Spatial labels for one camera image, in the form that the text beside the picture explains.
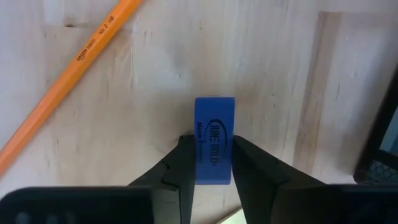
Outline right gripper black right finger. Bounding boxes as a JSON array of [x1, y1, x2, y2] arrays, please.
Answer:
[[231, 135, 398, 224]]

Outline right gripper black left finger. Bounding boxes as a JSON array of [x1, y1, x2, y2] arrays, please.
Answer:
[[0, 135, 197, 224]]

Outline blue eraser with print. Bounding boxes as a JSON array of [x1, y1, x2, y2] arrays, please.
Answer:
[[194, 96, 236, 185]]

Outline orange pencil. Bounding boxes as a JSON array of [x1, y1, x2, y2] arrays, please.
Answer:
[[0, 0, 144, 178]]

